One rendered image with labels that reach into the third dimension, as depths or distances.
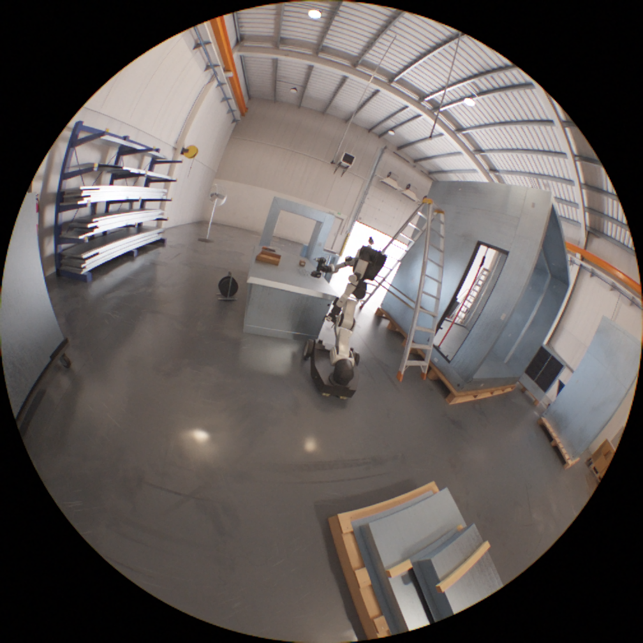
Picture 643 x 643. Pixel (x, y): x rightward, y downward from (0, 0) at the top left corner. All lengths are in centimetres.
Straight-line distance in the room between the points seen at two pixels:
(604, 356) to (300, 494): 616
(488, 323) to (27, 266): 432
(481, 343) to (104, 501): 367
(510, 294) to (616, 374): 405
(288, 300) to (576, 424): 634
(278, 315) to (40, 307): 226
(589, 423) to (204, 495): 627
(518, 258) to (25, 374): 453
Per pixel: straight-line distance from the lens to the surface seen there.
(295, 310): 219
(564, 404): 618
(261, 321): 222
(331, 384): 174
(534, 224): 316
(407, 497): 153
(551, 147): 969
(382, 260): 198
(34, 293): 187
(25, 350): 177
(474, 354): 292
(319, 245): 397
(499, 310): 287
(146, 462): 143
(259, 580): 131
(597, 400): 601
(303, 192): 1179
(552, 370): 715
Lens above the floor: 128
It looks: 25 degrees down
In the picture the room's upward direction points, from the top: 22 degrees clockwise
